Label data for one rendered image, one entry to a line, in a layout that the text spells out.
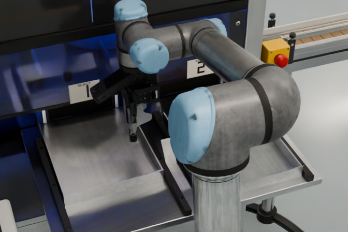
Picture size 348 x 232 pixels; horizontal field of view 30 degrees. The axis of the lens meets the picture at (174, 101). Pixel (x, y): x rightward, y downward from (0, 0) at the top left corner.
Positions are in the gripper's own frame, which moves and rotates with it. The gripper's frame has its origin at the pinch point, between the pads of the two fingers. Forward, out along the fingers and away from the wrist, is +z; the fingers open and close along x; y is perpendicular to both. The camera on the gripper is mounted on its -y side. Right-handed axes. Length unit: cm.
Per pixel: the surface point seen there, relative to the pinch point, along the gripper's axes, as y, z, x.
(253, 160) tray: 30.6, 11.8, -11.0
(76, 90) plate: -10.5, -3.4, 14.8
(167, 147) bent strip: 9.1, 7.7, -3.0
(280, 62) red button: 50, 1, 14
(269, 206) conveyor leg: 61, 84, 31
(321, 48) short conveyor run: 73, 11, 30
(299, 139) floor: 103, 104, 83
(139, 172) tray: 0.3, 11.1, -6.2
